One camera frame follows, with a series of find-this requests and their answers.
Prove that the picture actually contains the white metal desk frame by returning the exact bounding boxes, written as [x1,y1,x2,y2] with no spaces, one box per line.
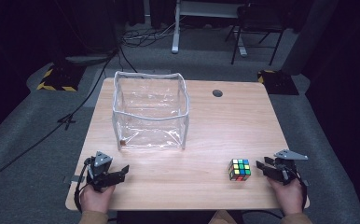
[171,0,248,58]

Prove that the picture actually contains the tangle of floor cables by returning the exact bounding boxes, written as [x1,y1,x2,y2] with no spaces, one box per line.
[120,16,188,49]

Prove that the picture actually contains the grey table edge bracket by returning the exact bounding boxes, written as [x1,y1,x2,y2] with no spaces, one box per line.
[62,175,82,185]

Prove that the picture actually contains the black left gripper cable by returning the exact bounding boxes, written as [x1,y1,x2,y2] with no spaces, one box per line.
[73,156,96,215]

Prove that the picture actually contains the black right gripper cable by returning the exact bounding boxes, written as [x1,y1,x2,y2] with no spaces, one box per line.
[293,169,309,213]

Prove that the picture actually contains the black yellow striped stand base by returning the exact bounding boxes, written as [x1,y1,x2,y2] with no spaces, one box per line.
[256,69,299,96]
[35,63,87,93]

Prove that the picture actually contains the black cable under table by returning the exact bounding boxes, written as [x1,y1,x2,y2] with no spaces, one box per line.
[241,209,284,220]

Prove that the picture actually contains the multicoloured puzzle cube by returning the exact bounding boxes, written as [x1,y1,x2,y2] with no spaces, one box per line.
[227,158,253,182]

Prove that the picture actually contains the black folding chair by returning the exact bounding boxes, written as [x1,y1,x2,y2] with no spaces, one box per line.
[224,2,286,67]

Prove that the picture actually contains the clear plastic storage bag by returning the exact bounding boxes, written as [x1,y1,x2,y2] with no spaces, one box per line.
[111,70,191,152]

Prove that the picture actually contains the long black floor cable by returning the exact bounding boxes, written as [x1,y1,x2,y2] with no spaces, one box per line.
[0,46,139,189]

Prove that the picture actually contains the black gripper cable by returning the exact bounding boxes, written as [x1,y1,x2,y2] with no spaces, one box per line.
[293,169,309,213]
[73,156,96,215]

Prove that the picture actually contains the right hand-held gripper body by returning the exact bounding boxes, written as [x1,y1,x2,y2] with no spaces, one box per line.
[272,149,309,187]

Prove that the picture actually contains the person's left hand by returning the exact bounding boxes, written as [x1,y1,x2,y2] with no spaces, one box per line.
[79,183,117,216]

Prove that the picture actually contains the person's right hand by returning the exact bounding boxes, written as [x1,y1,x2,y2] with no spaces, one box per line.
[267,176,305,217]

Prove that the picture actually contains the grey curtain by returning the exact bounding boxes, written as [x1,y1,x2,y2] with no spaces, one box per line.
[281,0,339,77]

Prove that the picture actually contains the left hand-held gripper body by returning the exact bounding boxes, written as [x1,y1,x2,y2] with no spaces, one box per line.
[84,150,118,192]

